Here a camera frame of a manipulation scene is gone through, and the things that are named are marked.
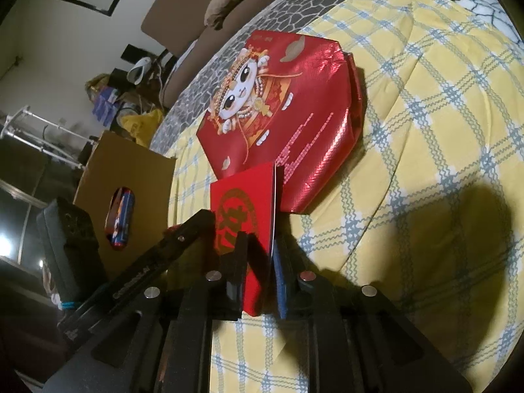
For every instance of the white metal rack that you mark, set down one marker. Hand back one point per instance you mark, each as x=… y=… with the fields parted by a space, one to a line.
x=41 y=125

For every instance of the black box speaker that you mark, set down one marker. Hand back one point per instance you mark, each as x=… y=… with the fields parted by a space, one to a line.
x=118 y=77
x=135 y=53

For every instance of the gold foil bag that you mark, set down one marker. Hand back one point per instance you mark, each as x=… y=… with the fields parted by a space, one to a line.
x=96 y=84

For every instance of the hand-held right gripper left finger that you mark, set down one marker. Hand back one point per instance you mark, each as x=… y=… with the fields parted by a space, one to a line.
x=237 y=278

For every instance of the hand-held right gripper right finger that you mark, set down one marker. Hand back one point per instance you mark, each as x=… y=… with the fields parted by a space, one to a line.
x=283 y=282

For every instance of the yellow plaid blanket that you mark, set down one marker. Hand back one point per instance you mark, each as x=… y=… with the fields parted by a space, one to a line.
x=409 y=131

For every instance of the red octagonal gift box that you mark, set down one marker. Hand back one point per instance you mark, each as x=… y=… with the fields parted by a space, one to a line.
x=294 y=102

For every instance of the red envelope with gold print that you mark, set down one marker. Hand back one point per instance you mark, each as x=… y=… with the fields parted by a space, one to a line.
x=245 y=208

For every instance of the brown cardboard box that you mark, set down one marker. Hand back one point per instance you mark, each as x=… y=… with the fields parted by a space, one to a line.
x=123 y=163

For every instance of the colourful snack packet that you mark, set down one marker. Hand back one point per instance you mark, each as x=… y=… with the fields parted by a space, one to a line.
x=120 y=217

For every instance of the brown upholstered sofa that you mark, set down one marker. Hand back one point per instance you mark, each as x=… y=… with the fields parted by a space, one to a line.
x=176 y=12

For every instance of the yellow plastic bag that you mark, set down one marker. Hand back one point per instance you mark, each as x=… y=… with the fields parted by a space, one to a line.
x=139 y=125

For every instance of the stack of blue packets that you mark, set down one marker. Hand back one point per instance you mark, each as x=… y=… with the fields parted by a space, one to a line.
x=104 y=104

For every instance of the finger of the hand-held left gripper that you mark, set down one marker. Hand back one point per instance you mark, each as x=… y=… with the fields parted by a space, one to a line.
x=194 y=231

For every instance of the white rounded object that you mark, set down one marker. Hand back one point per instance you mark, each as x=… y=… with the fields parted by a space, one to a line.
x=139 y=69

